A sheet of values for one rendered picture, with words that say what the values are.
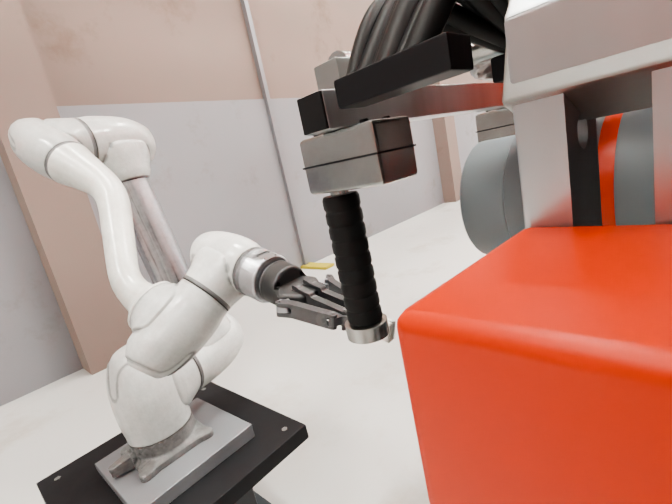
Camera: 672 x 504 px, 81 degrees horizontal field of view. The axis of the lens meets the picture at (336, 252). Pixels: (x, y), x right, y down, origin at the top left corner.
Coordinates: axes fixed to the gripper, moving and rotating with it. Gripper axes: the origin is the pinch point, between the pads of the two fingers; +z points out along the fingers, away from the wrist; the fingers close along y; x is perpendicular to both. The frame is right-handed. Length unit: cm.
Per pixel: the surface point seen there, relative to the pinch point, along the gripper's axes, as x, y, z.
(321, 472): 81, 24, -32
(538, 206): -26.9, -23.2, 22.7
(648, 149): -26.9, -2.2, 25.0
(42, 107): -18, 34, -248
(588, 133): -29.5, -20.5, 23.4
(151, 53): -51, 117, -276
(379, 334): -8.7, -12.2, 9.0
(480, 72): -32.6, 9.6, 7.1
